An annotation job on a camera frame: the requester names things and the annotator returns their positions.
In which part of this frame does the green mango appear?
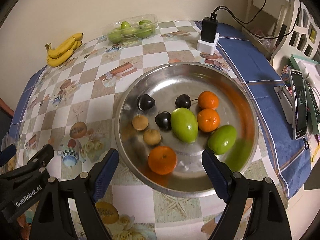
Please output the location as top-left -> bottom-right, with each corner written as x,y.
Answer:
207,125 -> 237,155
171,108 -> 199,144

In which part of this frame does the small orange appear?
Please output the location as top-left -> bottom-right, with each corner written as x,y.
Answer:
198,91 -> 219,109
197,108 -> 220,133

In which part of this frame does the large orange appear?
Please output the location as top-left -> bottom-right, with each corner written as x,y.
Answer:
148,146 -> 177,175

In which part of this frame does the brown longan fruit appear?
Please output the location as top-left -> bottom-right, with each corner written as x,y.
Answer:
143,129 -> 161,146

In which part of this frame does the dark cherry with stem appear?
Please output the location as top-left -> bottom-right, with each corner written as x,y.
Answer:
175,94 -> 198,109

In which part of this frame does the bag of small fruits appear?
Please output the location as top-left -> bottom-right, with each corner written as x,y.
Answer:
1,132 -> 17,174

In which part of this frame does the person's left hand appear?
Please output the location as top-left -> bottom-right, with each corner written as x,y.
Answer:
17,214 -> 31,240

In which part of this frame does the blue cloth table cover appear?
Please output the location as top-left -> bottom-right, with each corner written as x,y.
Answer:
9,21 -> 311,198

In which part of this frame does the green book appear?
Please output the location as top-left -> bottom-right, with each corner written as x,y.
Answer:
290,55 -> 319,135

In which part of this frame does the yellow banana bunch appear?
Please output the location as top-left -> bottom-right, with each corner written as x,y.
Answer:
45,33 -> 84,68

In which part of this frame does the grey phone stand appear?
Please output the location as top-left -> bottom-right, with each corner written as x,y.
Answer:
274,86 -> 293,124

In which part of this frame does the large steel bowl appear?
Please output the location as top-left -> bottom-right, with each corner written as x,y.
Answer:
115,62 -> 258,198

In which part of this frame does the smartphone on stand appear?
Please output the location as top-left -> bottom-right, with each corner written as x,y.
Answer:
289,69 -> 308,140

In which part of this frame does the white charger dock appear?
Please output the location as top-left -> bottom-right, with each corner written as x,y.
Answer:
197,33 -> 220,55

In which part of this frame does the clear plastic fruit tray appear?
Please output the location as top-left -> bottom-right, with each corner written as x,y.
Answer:
103,14 -> 158,44

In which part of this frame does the white plastic chair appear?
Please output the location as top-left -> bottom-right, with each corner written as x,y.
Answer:
271,0 -> 319,74

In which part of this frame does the black charger block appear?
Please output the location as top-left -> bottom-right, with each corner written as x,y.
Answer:
201,12 -> 219,43

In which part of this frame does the white shelf unit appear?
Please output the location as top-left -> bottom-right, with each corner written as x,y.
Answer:
242,0 -> 291,59

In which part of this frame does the black power cable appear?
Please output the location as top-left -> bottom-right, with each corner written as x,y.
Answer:
211,0 -> 301,40

